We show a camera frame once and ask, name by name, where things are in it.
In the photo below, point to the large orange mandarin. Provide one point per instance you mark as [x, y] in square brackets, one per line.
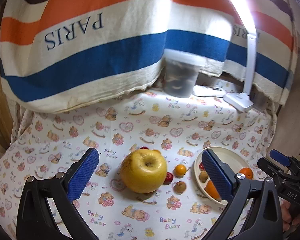
[211, 190]

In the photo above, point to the large yellow apple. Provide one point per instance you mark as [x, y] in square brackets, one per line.
[143, 171]

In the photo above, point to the brown kiwi-like small fruit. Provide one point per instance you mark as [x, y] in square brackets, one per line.
[180, 187]

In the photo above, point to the cream ceramic plate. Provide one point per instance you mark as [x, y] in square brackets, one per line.
[221, 165]

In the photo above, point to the orange cherry tomato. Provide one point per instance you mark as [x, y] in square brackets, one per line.
[180, 170]

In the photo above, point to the baby bear print cloth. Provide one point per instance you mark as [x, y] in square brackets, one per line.
[44, 144]

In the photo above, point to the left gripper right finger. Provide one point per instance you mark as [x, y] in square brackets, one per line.
[264, 220]

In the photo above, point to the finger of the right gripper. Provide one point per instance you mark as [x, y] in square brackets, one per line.
[280, 158]

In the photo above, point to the dark red cherry tomato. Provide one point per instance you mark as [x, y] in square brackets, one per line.
[169, 178]

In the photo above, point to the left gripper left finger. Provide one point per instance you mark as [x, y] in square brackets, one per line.
[35, 219]

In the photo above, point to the clear plastic container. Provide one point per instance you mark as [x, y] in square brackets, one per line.
[181, 72]

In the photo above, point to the striped Paris towel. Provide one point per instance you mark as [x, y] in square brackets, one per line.
[56, 55]

